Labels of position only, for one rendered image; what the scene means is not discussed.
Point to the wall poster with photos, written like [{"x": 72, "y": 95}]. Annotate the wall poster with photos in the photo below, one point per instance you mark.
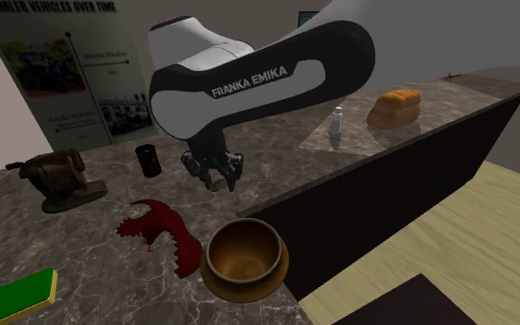
[{"x": 61, "y": 67}]

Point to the white salt shaker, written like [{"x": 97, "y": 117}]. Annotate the white salt shaker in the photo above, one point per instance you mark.
[{"x": 335, "y": 121}]

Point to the dark counter cabinet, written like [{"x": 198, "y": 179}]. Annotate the dark counter cabinet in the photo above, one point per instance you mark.
[{"x": 376, "y": 189}]

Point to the small red object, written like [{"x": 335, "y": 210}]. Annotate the small red object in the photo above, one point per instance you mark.
[{"x": 450, "y": 76}]

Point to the black cup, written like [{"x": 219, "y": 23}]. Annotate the black cup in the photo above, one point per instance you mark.
[{"x": 148, "y": 161}]

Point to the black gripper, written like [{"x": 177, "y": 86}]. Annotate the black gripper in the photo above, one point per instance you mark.
[{"x": 209, "y": 152}]

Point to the orange bread loaf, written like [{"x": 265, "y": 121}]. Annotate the orange bread loaf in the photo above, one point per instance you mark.
[{"x": 394, "y": 110}]

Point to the dark brown metal figure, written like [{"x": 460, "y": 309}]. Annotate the dark brown metal figure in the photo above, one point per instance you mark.
[{"x": 57, "y": 175}]

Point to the brown wooden bowl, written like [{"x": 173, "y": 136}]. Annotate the brown wooden bowl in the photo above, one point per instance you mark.
[{"x": 244, "y": 261}]

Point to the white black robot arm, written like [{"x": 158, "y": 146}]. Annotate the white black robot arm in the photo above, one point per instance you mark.
[{"x": 241, "y": 58}]

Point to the dark red lobster figure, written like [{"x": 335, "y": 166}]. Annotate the dark red lobster figure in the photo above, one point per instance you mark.
[{"x": 169, "y": 223}]

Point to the small blue wall picture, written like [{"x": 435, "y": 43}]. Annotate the small blue wall picture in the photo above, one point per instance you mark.
[{"x": 307, "y": 18}]

